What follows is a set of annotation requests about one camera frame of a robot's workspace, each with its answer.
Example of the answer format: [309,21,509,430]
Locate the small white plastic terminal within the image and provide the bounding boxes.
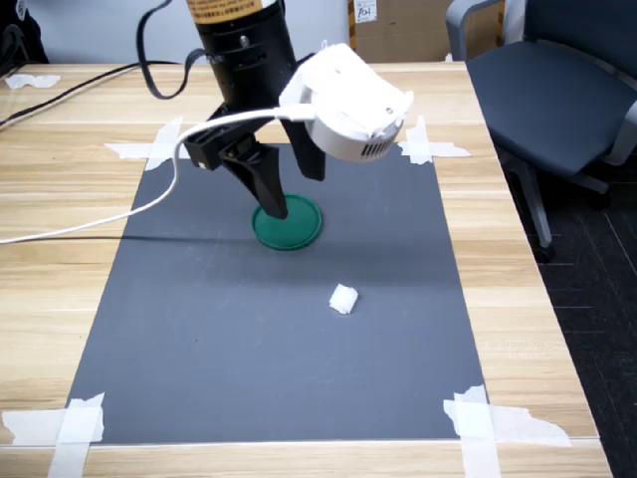
[327,283,359,317]

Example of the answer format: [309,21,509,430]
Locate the round green lid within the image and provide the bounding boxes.
[251,192,323,253]

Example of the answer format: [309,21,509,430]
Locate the white tape piece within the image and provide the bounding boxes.
[396,115,473,166]
[442,383,572,478]
[103,117,193,173]
[1,391,106,478]

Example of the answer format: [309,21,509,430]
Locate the brown cardboard box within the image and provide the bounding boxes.
[346,0,507,64]

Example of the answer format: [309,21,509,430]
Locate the dark grey mat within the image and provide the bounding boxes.
[66,143,492,445]

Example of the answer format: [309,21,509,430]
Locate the small crumpled white tape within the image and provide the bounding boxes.
[4,73,63,91]

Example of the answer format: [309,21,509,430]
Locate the black bulky object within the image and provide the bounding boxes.
[0,0,51,67]

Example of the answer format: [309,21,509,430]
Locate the dark grey office chair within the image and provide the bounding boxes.
[445,0,637,264]

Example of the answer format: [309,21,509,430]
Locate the white camera cable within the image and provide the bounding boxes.
[0,108,318,246]

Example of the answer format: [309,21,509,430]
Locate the white round camera box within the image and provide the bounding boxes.
[278,42,416,164]

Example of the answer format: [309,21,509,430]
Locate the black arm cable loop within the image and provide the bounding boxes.
[135,0,208,102]

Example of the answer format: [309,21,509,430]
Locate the thin black cable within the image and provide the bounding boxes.
[0,60,181,131]

